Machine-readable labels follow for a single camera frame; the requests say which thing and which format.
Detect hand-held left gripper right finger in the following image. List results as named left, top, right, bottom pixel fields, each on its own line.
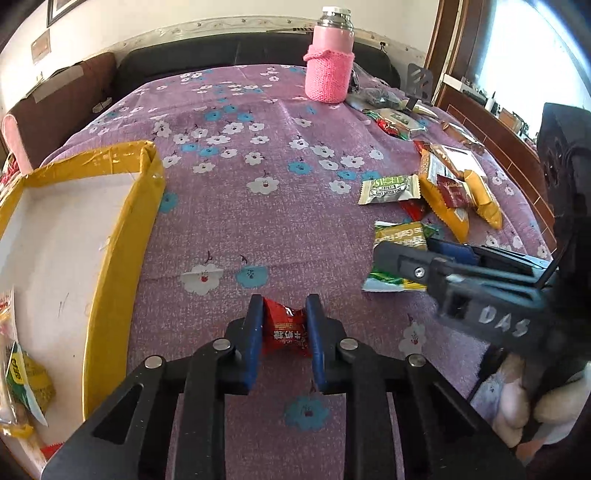
left=305, top=294, right=527, bottom=480

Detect orange cracker packet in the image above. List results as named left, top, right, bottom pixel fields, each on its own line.
left=413, top=141, right=485, bottom=178

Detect grey phone stand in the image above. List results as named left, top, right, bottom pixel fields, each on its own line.
left=406, top=62, right=435, bottom=112

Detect dark red snack packet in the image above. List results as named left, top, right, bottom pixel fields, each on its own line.
left=436, top=174, right=469, bottom=208

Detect cream green nut packet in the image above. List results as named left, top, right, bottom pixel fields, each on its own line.
left=359, top=174, right=422, bottom=205

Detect black sofa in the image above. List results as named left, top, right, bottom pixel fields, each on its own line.
left=113, top=30, right=402, bottom=100

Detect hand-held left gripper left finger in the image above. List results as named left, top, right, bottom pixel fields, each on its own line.
left=41, top=294, right=265, bottom=480

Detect brown snack packet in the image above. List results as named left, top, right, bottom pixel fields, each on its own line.
left=438, top=120, right=485, bottom=153

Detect mustard yellow snack packet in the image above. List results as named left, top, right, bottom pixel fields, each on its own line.
left=464, top=170, right=503, bottom=230

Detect person's right forearm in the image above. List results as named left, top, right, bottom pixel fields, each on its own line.
left=471, top=355, right=591, bottom=457

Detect cracker packet with yellow label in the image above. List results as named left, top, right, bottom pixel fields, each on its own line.
left=0, top=286, right=35, bottom=439

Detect pink bottle with knitted sleeve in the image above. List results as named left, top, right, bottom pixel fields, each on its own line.
left=303, top=6, right=356, bottom=103

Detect brown chair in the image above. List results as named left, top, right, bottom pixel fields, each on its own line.
left=4, top=52, right=117, bottom=169

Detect cardboard box with yellow tape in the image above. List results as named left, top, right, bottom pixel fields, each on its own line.
left=0, top=140, right=166, bottom=480

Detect wooden sideboard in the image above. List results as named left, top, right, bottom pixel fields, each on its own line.
left=434, top=74, right=559, bottom=232

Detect green yellow snack packet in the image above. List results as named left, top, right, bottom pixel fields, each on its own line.
left=7, top=342, right=57, bottom=428

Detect framed wall picture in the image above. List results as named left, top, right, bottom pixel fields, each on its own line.
left=46, top=0, right=88, bottom=27

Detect small wall plaque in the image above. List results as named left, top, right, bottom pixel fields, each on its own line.
left=30, top=30, right=51, bottom=61

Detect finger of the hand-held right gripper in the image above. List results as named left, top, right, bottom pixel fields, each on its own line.
left=427, top=237, right=551, bottom=288
left=373, top=242, right=550, bottom=352

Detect round cake packet green label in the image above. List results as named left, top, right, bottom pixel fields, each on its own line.
left=365, top=108, right=430, bottom=139

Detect plastic bag with dark contents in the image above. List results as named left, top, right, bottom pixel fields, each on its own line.
left=346, top=85, right=407, bottom=109

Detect purple floral tablecloth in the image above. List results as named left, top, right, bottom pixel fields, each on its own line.
left=39, top=65, right=555, bottom=480

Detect pink towel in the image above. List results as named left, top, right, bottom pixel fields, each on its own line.
left=1, top=113, right=35, bottom=174

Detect yellow biscuit packet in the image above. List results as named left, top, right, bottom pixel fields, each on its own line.
left=418, top=150, right=471, bottom=243

